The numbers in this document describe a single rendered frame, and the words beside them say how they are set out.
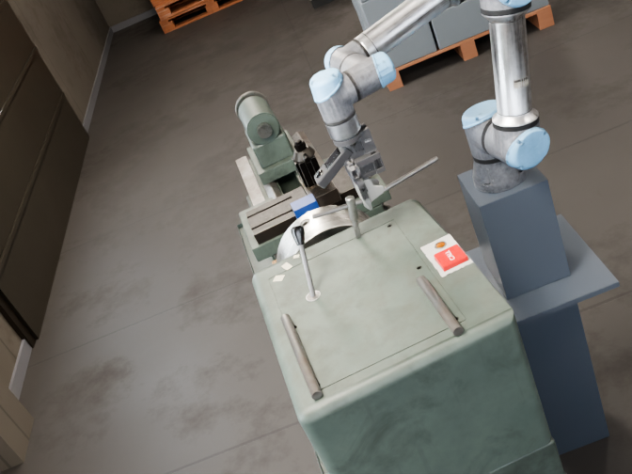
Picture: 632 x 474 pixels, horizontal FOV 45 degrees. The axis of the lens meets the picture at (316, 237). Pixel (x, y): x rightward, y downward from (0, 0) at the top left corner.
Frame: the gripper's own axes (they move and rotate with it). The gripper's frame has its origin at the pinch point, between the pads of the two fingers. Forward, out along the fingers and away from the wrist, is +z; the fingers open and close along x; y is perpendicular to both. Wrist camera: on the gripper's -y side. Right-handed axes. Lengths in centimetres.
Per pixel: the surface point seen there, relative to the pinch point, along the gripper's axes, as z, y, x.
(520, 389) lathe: 27, 10, -50
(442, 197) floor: 133, 62, 192
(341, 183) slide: 36, 4, 79
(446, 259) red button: 6.1, 9.2, -25.2
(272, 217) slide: 36, -24, 79
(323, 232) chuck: 9.8, -11.7, 12.9
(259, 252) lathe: 42, -33, 72
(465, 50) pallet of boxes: 126, 145, 338
